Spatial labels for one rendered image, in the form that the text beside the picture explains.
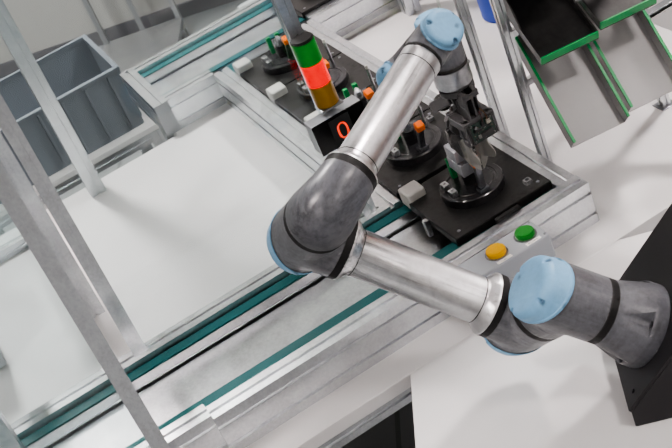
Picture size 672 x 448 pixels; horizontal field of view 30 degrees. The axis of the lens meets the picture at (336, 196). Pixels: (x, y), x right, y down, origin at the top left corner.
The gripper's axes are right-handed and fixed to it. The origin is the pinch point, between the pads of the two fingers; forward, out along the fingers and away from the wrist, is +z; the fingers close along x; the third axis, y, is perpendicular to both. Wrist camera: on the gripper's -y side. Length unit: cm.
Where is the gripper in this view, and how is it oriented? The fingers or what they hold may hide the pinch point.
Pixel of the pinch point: (478, 162)
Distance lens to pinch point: 256.0
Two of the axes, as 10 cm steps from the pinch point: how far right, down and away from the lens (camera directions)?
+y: 4.3, 3.6, -8.3
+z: 3.4, 7.8, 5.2
